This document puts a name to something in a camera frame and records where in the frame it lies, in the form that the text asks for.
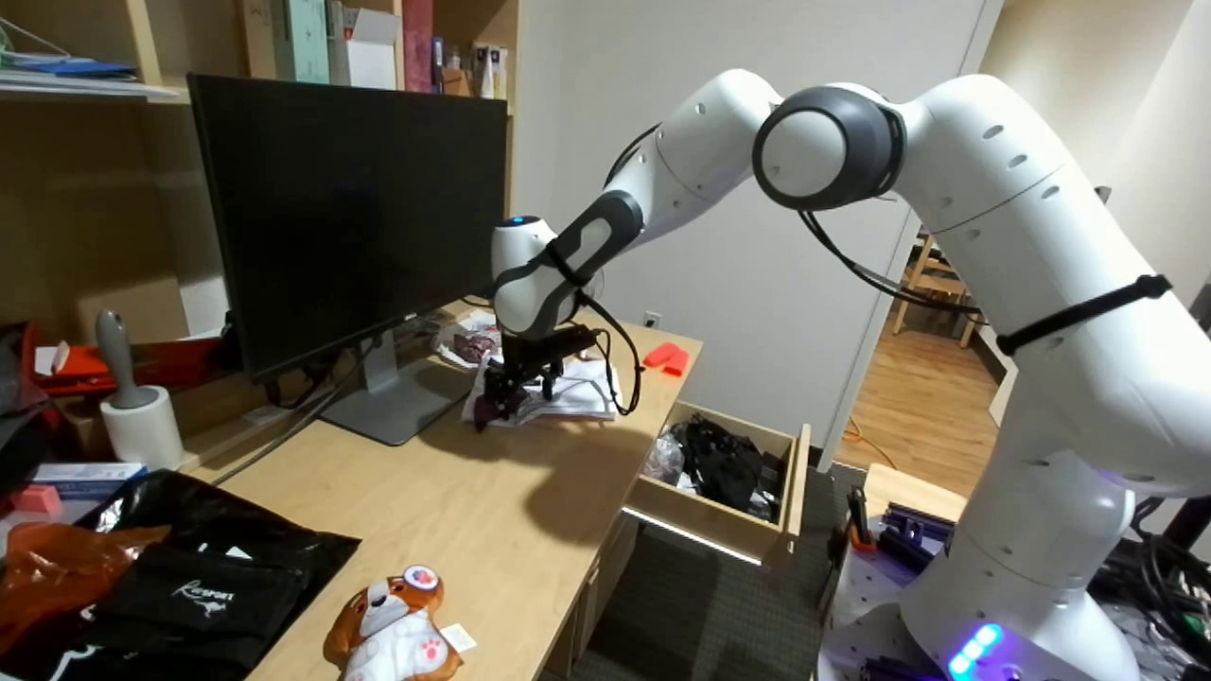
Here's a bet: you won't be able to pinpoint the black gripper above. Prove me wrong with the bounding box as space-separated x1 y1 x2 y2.
472 324 568 431

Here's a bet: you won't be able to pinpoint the white cloth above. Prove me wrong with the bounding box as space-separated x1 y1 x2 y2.
457 353 625 426

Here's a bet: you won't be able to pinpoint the printed flat packet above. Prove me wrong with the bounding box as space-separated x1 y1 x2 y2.
432 308 513 371

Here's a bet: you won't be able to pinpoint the red plastic object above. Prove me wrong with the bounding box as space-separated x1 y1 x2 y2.
641 338 698 381

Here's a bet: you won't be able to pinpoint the black clothes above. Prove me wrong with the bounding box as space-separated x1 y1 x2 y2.
664 411 789 521

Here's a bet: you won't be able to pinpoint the wooden drawer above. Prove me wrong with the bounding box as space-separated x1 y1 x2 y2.
621 396 818 575

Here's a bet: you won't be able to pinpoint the orange fox plush toy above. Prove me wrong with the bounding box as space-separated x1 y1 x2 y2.
318 564 481 681

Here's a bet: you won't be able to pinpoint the black computer monitor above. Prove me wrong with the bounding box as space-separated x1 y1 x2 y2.
187 73 517 450

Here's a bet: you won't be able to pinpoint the black plastic bag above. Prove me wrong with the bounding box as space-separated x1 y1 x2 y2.
0 465 364 681

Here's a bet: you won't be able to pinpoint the white lint roller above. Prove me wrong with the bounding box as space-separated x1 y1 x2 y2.
93 308 191 472

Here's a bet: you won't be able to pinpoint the black orange tool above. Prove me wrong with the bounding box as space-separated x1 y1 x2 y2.
843 484 880 560

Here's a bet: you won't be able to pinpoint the brown cardboard box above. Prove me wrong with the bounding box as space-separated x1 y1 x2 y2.
69 274 197 349

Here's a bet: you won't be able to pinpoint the teal book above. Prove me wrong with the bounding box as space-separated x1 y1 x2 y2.
276 0 337 87

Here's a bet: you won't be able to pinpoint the small wooden box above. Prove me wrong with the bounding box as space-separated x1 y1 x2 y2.
861 460 974 530

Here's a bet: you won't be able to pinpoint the blue white box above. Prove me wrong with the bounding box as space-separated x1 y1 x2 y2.
26 457 152 505

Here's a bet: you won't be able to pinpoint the red flat box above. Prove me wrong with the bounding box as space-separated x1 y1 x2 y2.
14 323 231 400

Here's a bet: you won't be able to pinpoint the wooden chair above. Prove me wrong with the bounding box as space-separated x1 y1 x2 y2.
887 231 997 353

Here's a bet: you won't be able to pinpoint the orange plastic bag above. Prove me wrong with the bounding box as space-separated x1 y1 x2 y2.
0 520 176 661

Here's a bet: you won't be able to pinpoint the black monitor cable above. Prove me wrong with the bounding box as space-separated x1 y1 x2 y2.
187 360 426 492

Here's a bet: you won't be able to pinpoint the bundle of floor cables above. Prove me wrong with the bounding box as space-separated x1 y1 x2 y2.
1089 525 1211 666

